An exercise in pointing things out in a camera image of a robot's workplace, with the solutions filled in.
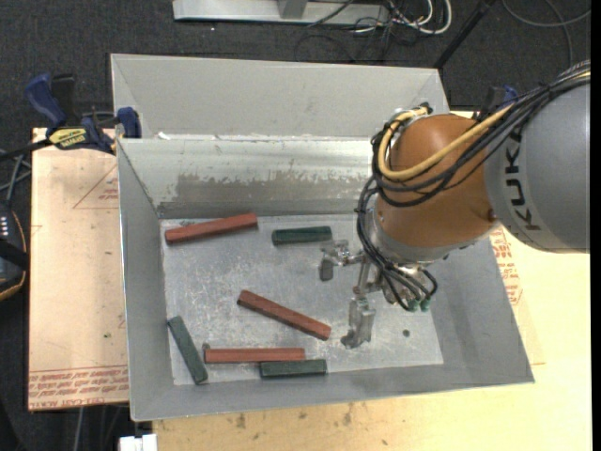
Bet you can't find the grey metal bin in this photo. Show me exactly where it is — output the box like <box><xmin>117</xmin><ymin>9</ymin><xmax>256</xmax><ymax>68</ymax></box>
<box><xmin>110</xmin><ymin>53</ymin><xmax>535</xmax><ymax>422</ymax></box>

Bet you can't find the dark green flat block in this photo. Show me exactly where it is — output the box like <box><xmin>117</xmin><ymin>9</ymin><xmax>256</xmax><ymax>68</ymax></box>
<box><xmin>166</xmin><ymin>315</ymin><xmax>209</xmax><ymax>386</ymax></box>
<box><xmin>258</xmin><ymin>358</ymin><xmax>329</xmax><ymax>380</ymax></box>
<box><xmin>270</xmin><ymin>225</ymin><xmax>333</xmax><ymax>247</ymax></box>

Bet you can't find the red-brown flat block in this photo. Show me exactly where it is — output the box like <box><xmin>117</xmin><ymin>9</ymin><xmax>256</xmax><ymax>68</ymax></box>
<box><xmin>163</xmin><ymin>211</ymin><xmax>259</xmax><ymax>246</ymax></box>
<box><xmin>236</xmin><ymin>289</ymin><xmax>332</xmax><ymax>342</ymax></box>
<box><xmin>203</xmin><ymin>347</ymin><xmax>307</xmax><ymax>365</ymax></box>

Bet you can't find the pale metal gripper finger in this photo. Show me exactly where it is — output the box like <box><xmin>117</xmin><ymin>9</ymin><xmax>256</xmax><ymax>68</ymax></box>
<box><xmin>340</xmin><ymin>297</ymin><xmax>378</xmax><ymax>350</ymax></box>
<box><xmin>318</xmin><ymin>240</ymin><xmax>352</xmax><ymax>282</ymax></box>

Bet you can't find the brown cardboard board, red print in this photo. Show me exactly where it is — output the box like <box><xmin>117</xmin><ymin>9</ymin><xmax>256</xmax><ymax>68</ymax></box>
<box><xmin>27</xmin><ymin>127</ymin><xmax>548</xmax><ymax>412</ymax></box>

